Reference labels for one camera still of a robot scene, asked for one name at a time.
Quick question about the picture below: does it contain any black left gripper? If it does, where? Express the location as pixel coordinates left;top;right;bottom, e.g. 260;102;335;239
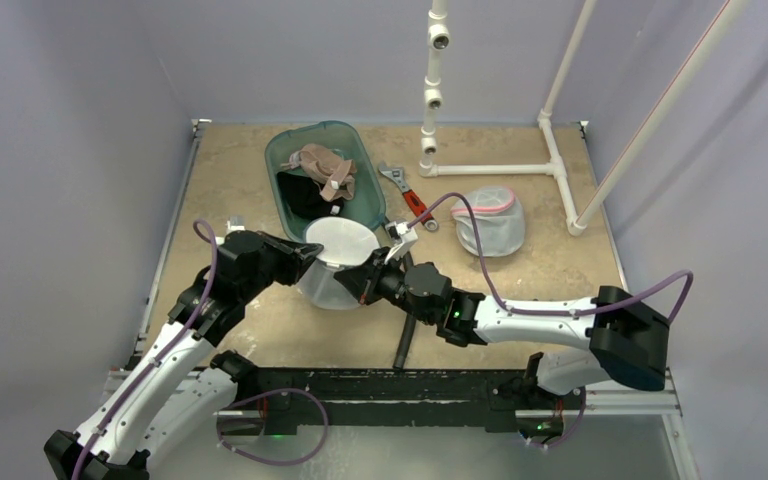
240;232;323;302

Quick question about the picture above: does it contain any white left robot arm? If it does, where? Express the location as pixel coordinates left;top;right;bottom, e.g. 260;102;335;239
44;230;324;479

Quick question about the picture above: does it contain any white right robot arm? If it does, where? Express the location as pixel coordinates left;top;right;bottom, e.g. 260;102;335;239
334;248;670;407

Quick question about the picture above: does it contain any beige bra in basin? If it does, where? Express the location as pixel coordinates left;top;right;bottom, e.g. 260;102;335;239
280;143;357;201

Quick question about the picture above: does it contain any small pink-zip mesh bag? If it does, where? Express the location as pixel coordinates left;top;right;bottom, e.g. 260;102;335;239
450;186;526;257

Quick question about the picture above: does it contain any black garment in basin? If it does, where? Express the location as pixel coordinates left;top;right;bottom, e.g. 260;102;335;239
276;172;345;220

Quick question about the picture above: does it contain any teal plastic basin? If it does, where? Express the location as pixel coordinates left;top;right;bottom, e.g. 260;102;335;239
265;121;386;241

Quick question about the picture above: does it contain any white PVC pipe rack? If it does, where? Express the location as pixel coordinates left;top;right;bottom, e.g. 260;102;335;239
418;0;753;238

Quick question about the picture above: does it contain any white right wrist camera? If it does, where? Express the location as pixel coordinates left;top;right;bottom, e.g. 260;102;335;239
385;221;419;263

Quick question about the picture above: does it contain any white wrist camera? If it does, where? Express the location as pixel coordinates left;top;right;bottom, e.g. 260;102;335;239
385;221;419;263
215;215;246;245

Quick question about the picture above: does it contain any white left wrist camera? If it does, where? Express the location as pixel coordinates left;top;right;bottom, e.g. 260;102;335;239
215;215;246;245

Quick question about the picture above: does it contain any black corrugated hose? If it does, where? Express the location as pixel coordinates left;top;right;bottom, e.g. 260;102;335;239
383;215;420;370

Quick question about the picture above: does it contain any red-handled adjustable wrench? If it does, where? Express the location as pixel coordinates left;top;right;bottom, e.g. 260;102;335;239
378;162;439;232

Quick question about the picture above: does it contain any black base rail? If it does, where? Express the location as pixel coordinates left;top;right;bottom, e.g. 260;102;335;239
236;367;584;435

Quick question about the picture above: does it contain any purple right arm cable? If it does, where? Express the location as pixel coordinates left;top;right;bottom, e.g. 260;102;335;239
407;192;695;326

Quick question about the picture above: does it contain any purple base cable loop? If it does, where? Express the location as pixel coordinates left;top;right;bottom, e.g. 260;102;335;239
216;388;330;468

